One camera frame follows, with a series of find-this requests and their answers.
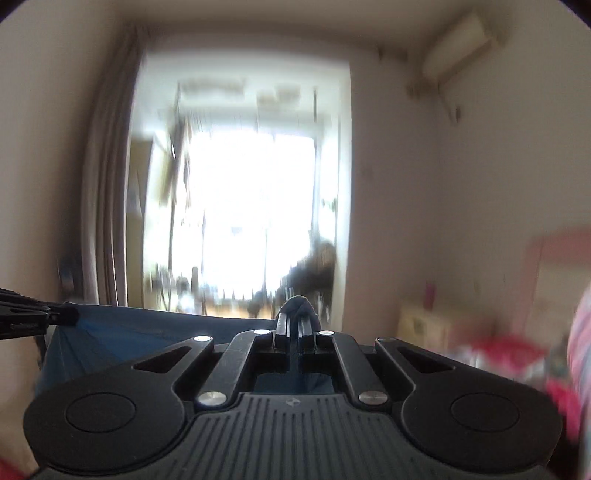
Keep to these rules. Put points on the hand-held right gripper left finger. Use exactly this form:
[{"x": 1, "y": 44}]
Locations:
[{"x": 285, "y": 330}]

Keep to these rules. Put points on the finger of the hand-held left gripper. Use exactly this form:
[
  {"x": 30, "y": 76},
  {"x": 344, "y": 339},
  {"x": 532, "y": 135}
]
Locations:
[{"x": 27, "y": 316}]

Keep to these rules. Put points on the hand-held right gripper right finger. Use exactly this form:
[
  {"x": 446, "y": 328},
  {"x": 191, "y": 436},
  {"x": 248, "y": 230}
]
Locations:
[{"x": 304, "y": 332}]

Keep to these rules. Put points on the blue shirt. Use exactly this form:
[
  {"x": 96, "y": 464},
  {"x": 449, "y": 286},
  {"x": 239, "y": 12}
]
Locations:
[{"x": 115, "y": 332}]

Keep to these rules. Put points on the cream nightstand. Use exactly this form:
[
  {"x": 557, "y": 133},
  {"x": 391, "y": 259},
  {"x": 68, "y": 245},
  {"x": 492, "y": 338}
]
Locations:
[{"x": 429, "y": 327}]

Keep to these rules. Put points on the beige curtain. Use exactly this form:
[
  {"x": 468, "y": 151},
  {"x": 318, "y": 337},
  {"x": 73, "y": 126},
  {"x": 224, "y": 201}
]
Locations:
[{"x": 108, "y": 184}]

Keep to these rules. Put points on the red floral blanket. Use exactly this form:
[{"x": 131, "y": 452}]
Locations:
[{"x": 503, "y": 355}]

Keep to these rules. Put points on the pink floral quilt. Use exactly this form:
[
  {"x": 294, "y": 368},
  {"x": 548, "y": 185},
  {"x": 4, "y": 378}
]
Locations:
[{"x": 582, "y": 341}]

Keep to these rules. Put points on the white air conditioner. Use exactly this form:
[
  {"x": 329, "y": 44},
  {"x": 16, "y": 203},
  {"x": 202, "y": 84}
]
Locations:
[{"x": 457, "y": 46}]

